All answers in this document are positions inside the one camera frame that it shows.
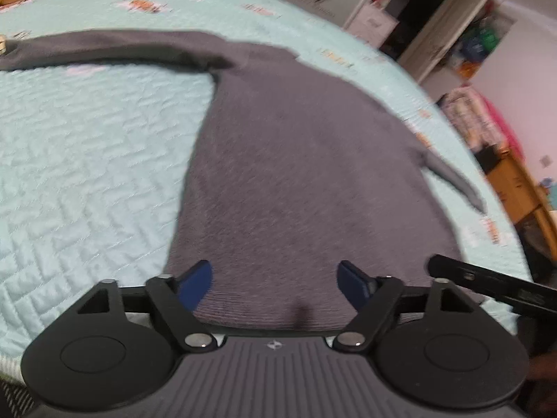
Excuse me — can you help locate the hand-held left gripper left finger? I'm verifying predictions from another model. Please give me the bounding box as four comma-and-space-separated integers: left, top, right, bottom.
65, 260, 217, 353

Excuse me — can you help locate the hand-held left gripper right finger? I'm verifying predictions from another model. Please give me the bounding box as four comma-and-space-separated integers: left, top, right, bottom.
333, 260, 489, 353

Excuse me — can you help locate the grey knit sweater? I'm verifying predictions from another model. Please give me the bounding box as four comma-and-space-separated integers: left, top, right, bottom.
0, 30, 489, 332

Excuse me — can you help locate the wooden bedside cabinet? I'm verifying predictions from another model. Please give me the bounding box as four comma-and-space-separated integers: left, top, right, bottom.
484, 152, 557, 228

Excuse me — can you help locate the teal box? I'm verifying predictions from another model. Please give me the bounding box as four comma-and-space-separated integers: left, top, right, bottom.
540, 176, 557, 212

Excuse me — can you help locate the black chair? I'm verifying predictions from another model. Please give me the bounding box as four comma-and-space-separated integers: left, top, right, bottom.
473, 145, 511, 173

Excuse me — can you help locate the red blanket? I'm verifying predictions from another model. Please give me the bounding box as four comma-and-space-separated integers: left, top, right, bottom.
478, 91, 524, 158

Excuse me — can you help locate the teal bee-print bedspread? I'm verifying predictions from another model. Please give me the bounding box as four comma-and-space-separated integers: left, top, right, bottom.
0, 0, 537, 376

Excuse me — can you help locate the folded floral quilt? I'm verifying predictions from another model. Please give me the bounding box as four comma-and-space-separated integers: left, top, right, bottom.
439, 86, 506, 149

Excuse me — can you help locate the orange bag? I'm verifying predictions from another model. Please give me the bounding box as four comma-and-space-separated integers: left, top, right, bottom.
454, 58, 480, 78

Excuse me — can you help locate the blue bag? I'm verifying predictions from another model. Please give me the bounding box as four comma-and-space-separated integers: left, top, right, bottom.
458, 34, 487, 62

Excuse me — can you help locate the green plastic bag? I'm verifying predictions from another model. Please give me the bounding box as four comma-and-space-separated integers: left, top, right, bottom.
476, 27, 500, 52

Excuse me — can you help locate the white door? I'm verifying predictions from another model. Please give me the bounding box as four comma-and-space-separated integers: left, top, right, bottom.
397, 0, 491, 84

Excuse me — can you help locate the white drawer cabinet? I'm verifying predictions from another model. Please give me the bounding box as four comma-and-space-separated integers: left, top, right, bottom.
347, 2, 400, 47

